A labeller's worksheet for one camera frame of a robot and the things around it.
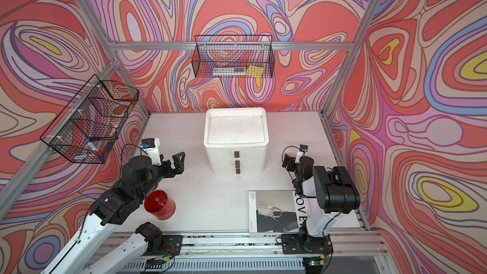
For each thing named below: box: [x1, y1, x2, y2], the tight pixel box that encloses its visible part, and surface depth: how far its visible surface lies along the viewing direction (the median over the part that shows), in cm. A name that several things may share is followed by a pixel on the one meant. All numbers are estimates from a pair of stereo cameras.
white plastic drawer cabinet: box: [203, 107, 269, 175], surface depth 83 cm
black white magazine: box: [248, 190, 309, 233], surface depth 80 cm
